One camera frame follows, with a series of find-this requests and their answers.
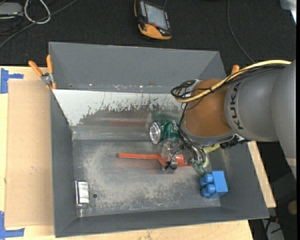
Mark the black cylinder on white bracket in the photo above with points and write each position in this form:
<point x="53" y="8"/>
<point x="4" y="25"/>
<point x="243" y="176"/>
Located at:
<point x="233" y="141"/>

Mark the grey metal bin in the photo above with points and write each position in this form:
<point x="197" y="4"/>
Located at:
<point x="130" y="66"/>

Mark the small clear labelled bottle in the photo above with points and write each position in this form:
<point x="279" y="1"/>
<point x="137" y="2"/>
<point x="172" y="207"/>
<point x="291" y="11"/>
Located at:
<point x="82" y="192"/>

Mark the orange plastic spoon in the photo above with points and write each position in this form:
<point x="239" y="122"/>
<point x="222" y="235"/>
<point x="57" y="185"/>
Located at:
<point x="137" y="156"/>

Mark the green drink can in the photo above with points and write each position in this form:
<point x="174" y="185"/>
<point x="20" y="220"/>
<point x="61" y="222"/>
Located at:
<point x="165" y="131"/>

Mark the brown cardboard board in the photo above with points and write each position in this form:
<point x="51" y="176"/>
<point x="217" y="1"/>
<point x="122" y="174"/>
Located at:
<point x="27" y="146"/>

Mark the blue toy brick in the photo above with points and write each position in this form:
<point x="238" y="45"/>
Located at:
<point x="220" y="181"/>

